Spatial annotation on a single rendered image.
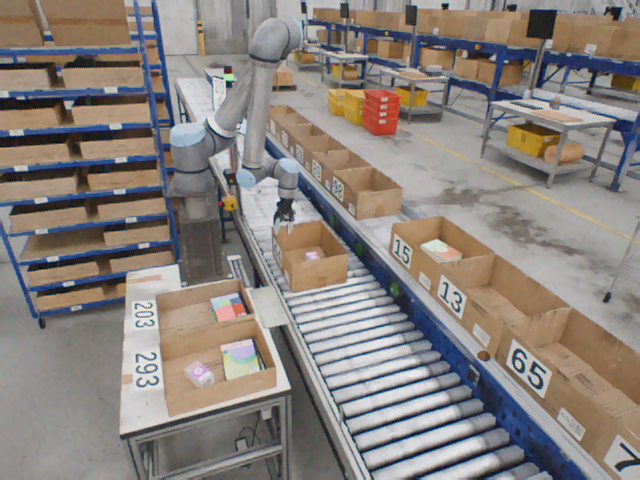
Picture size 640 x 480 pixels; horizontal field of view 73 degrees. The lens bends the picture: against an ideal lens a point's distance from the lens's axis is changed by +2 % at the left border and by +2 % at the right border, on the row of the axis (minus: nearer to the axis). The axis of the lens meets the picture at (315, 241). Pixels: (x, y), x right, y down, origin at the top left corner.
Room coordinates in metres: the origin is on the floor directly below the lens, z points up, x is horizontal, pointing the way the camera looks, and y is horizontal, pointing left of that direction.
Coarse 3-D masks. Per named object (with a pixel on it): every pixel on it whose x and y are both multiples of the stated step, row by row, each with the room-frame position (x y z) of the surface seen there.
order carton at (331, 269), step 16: (304, 224) 2.13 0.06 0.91; (320, 224) 2.16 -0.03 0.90; (272, 240) 2.04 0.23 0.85; (288, 240) 2.09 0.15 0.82; (304, 240) 2.13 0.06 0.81; (320, 240) 2.16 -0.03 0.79; (336, 240) 1.94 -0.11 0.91; (288, 256) 1.76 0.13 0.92; (304, 256) 2.03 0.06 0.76; (320, 256) 2.03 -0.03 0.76; (336, 256) 1.77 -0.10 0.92; (288, 272) 1.76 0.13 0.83; (304, 272) 1.72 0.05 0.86; (320, 272) 1.75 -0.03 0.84; (336, 272) 1.78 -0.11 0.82; (304, 288) 1.72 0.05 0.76
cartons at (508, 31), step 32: (320, 32) 15.03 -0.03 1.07; (416, 32) 10.23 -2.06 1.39; (448, 32) 9.20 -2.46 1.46; (480, 32) 8.36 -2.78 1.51; (512, 32) 7.64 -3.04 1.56; (576, 32) 6.55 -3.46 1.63; (608, 32) 6.10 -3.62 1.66; (448, 64) 9.18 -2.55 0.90; (480, 64) 7.90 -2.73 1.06; (512, 64) 7.71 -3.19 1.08
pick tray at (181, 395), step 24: (192, 336) 1.28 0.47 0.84; (216, 336) 1.32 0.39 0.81; (240, 336) 1.35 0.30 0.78; (264, 336) 1.28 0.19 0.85; (168, 360) 1.24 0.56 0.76; (192, 360) 1.24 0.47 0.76; (216, 360) 1.24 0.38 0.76; (168, 384) 1.11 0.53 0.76; (192, 384) 1.12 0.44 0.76; (216, 384) 1.04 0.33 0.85; (240, 384) 1.07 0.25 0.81; (264, 384) 1.10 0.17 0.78; (168, 408) 0.98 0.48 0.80; (192, 408) 1.01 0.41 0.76
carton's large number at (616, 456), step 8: (616, 440) 0.75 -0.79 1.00; (616, 448) 0.74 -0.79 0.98; (624, 448) 0.72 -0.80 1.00; (632, 448) 0.71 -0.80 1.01; (608, 456) 0.74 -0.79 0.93; (616, 456) 0.73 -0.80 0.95; (624, 456) 0.72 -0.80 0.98; (632, 456) 0.70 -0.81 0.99; (608, 464) 0.74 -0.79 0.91; (616, 464) 0.72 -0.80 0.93; (624, 464) 0.71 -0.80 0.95; (632, 464) 0.69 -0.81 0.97; (616, 472) 0.71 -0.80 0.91; (624, 472) 0.70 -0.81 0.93; (632, 472) 0.69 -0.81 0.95
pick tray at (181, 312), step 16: (192, 288) 1.59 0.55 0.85; (208, 288) 1.62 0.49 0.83; (224, 288) 1.64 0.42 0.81; (240, 288) 1.67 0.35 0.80; (160, 304) 1.53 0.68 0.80; (176, 304) 1.56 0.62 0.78; (192, 304) 1.59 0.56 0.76; (208, 304) 1.59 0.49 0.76; (160, 320) 1.47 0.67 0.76; (176, 320) 1.47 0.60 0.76; (192, 320) 1.47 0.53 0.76; (208, 320) 1.48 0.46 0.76; (224, 320) 1.37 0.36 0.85; (240, 320) 1.39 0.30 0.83; (160, 336) 1.28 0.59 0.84; (176, 336) 1.30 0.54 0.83
